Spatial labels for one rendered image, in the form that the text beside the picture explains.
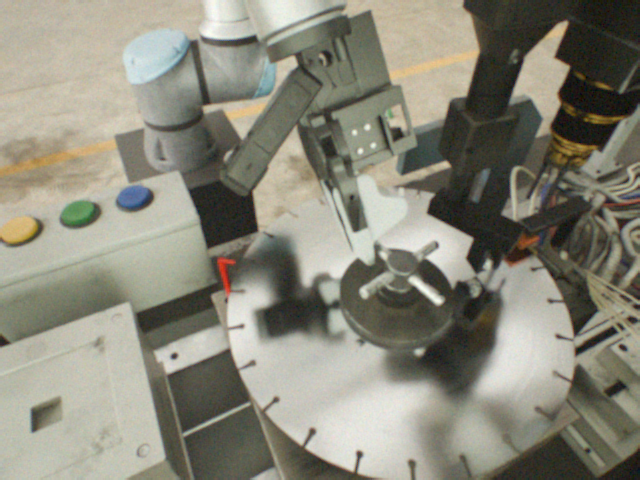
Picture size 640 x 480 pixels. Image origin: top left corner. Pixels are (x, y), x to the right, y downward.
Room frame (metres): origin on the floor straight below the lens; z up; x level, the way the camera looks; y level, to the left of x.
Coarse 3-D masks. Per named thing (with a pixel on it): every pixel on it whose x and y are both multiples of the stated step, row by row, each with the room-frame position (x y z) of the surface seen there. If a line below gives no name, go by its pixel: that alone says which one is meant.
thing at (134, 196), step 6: (132, 186) 0.46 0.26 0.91; (138, 186) 0.46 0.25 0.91; (120, 192) 0.45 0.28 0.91; (126, 192) 0.45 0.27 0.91; (132, 192) 0.45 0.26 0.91; (138, 192) 0.45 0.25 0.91; (144, 192) 0.45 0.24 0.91; (120, 198) 0.43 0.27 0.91; (126, 198) 0.43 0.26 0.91; (132, 198) 0.43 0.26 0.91; (138, 198) 0.43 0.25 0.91; (144, 198) 0.43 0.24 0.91; (120, 204) 0.43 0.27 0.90; (126, 204) 0.42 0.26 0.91; (132, 204) 0.42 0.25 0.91; (138, 204) 0.43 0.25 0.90
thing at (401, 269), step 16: (432, 240) 0.28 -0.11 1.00; (384, 256) 0.26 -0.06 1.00; (400, 256) 0.25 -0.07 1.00; (416, 256) 0.26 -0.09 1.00; (384, 272) 0.25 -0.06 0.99; (400, 272) 0.24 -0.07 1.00; (416, 272) 0.24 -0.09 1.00; (368, 288) 0.22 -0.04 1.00; (400, 288) 0.23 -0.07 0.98; (432, 288) 0.22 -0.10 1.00
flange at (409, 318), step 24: (360, 264) 0.28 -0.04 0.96; (384, 264) 0.27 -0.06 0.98; (432, 264) 0.28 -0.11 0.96; (360, 288) 0.25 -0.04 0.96; (384, 288) 0.24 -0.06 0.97; (360, 312) 0.22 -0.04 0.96; (384, 312) 0.22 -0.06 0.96; (408, 312) 0.22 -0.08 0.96; (432, 312) 0.22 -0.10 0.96; (384, 336) 0.20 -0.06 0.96; (408, 336) 0.20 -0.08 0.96; (432, 336) 0.20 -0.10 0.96
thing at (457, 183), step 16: (464, 176) 0.29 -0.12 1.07; (448, 192) 0.30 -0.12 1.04; (464, 192) 0.29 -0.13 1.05; (432, 208) 0.30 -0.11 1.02; (448, 208) 0.29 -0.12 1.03; (464, 208) 0.29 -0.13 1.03; (480, 208) 0.29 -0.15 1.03; (448, 224) 0.29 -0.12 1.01; (464, 224) 0.28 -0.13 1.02; (480, 224) 0.27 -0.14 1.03; (496, 224) 0.27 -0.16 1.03; (512, 224) 0.27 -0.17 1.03; (480, 240) 0.27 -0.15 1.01; (496, 240) 0.26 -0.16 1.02; (512, 240) 0.25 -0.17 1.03; (480, 256) 0.26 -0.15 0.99; (496, 256) 0.27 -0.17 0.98
